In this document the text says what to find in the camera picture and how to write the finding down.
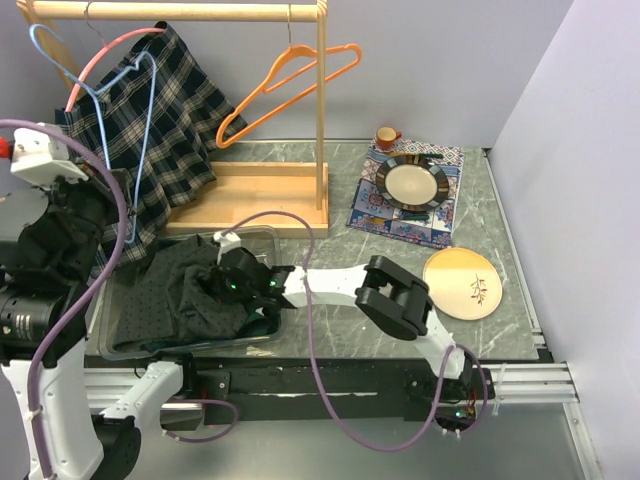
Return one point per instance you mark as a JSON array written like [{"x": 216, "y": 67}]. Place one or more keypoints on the dark green cutlery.
[
  {"x": 405, "y": 218},
  {"x": 431, "y": 156}
]

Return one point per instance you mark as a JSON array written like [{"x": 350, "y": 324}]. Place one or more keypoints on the green navy plaid skirt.
[{"x": 256, "y": 327}]

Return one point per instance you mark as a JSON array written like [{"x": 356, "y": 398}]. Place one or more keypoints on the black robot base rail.
[{"x": 299, "y": 389}]

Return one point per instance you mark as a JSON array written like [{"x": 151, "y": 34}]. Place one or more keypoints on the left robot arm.
[{"x": 49, "y": 236}]

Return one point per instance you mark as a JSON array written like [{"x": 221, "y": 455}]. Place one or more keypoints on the orange cup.
[{"x": 385, "y": 137}]

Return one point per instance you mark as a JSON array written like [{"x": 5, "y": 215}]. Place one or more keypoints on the wooden clothes rack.
[{"x": 256, "y": 179}]

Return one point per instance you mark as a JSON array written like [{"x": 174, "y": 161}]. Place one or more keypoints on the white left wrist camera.
[{"x": 40, "y": 159}]

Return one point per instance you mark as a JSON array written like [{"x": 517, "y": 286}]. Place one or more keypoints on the clear plastic bin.
[{"x": 109, "y": 300}]

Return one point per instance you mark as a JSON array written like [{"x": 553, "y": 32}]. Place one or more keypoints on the patterned blue placemat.
[{"x": 434, "y": 233}]

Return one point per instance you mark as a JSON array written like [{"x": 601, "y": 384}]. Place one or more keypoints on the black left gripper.
[{"x": 95, "y": 184}]

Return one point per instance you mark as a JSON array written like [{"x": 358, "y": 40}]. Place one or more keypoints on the navy cream plaid skirt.
[{"x": 187, "y": 112}]

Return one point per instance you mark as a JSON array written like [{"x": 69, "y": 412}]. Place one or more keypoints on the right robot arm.
[{"x": 394, "y": 299}]

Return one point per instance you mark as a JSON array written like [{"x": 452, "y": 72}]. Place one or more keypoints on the yellow plate with twig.
[{"x": 463, "y": 284}]

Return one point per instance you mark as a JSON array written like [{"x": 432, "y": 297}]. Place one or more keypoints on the dark green cutlery back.
[{"x": 431, "y": 156}]

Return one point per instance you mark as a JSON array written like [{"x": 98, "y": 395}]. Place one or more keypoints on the dark green cutlery front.
[{"x": 405, "y": 218}]

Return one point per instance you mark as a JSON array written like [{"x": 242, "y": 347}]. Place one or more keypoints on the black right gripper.
[{"x": 218, "y": 285}]

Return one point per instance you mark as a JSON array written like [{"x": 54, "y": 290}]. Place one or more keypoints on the black rimmed cream plate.
[{"x": 410, "y": 183}]

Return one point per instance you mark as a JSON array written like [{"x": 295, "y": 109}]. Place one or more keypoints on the grey dotted skirt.
[{"x": 170, "y": 300}]

